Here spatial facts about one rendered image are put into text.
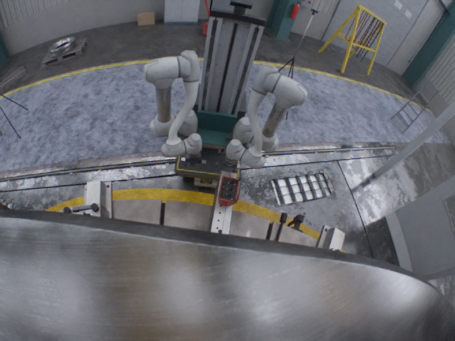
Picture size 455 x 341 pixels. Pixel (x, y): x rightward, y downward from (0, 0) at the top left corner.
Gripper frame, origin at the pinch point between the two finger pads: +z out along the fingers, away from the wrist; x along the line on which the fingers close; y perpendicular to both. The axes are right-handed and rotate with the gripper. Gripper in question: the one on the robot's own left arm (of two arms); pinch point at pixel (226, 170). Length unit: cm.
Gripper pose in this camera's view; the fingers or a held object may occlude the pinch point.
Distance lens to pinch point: 168.5
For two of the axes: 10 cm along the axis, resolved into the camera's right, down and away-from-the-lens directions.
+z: -1.8, 4.9, 8.5
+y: -0.4, 8.6, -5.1
